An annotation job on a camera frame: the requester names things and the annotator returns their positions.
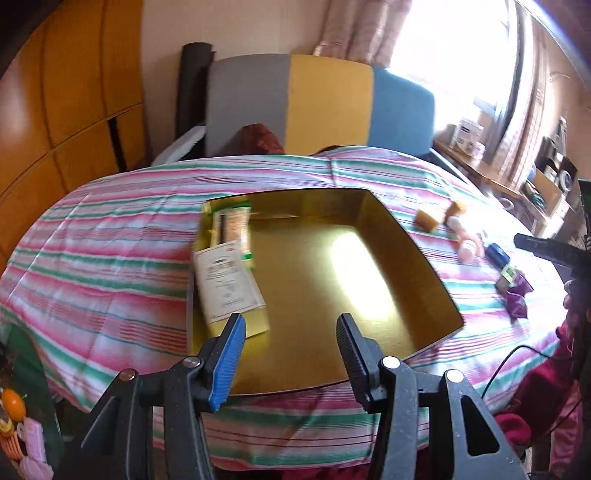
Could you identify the green wrapped snack bar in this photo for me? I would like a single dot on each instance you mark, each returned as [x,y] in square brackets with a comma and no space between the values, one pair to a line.
[230,232]

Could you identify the dark red cushion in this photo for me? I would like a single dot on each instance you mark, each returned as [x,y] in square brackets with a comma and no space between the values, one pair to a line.
[257,139]

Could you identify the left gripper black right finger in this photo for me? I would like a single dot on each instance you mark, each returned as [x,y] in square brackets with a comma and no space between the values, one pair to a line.
[361,357]

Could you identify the pink patterned curtain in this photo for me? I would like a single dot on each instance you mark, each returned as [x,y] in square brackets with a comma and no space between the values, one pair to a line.
[363,31]

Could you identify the orange ball toy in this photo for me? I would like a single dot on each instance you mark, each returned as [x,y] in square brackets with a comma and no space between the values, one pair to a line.
[13,404]

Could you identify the wooden desk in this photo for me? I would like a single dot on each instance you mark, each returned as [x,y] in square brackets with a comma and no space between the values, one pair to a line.
[538,204]

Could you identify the blue tissue pack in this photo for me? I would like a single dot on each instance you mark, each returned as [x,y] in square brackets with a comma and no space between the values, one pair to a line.
[497,256]

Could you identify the white foam board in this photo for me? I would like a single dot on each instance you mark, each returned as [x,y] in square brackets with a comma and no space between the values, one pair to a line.
[180,147]

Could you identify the person right hand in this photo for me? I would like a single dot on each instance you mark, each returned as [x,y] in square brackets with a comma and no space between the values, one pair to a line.
[574,316]

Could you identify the purple sachet pouch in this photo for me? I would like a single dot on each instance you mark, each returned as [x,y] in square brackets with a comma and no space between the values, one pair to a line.
[515,294]

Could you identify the pink plush toy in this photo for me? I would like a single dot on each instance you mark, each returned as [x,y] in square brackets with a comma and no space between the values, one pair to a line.
[34,465]

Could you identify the white box on desk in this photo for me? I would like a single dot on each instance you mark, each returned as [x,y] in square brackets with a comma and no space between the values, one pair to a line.
[466,137]

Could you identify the orange wooden wardrobe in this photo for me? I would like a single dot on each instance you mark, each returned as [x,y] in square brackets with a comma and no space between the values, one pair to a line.
[71,108]

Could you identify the white medicine box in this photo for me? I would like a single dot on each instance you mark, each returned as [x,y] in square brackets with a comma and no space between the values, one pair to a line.
[225,286]

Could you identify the black rolled mat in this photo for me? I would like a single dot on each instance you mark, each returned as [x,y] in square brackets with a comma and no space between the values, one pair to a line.
[195,60]

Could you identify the gold rectangular tray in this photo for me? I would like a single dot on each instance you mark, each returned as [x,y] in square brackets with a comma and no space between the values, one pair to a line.
[316,254]

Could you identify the red garment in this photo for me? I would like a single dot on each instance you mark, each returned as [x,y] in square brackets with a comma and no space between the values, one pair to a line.
[547,402]

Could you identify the green white small box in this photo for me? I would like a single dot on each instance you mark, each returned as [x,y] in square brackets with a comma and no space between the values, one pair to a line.
[507,278]

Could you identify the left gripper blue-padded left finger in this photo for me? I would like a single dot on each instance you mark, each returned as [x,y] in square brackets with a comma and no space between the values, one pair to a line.
[220,366]

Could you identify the striped pink green bedspread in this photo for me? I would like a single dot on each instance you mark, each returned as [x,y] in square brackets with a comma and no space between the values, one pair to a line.
[100,282]

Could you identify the grey yellow blue headboard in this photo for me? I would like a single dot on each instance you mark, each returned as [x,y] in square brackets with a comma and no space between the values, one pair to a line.
[311,102]

